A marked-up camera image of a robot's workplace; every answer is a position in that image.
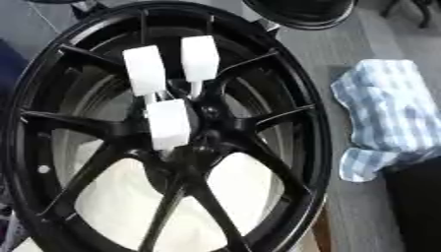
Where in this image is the black spoked wheel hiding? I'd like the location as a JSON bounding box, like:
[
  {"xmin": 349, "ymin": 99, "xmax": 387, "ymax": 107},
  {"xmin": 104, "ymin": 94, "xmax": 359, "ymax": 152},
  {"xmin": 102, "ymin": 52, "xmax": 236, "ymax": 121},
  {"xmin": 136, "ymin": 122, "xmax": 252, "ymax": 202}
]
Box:
[{"xmin": 0, "ymin": 0, "xmax": 335, "ymax": 252}]

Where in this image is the black round wheel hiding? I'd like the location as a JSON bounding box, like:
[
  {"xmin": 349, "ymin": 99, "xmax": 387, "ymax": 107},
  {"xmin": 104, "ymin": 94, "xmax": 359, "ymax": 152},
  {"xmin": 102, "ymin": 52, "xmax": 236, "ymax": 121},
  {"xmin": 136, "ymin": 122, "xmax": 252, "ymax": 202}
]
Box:
[{"xmin": 241, "ymin": 0, "xmax": 360, "ymax": 32}]

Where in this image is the person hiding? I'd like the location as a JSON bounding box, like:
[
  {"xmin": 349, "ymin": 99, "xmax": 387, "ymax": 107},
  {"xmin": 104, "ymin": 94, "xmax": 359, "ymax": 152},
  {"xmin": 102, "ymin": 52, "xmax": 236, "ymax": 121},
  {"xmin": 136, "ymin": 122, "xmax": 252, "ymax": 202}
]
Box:
[{"xmin": 329, "ymin": 58, "xmax": 441, "ymax": 252}]

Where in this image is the black chair base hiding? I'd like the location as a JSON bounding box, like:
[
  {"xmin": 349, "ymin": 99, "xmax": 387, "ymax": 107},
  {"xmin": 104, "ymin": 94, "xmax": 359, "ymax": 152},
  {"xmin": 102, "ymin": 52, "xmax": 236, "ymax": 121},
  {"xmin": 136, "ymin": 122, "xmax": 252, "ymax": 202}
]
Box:
[{"xmin": 379, "ymin": 0, "xmax": 441, "ymax": 30}]

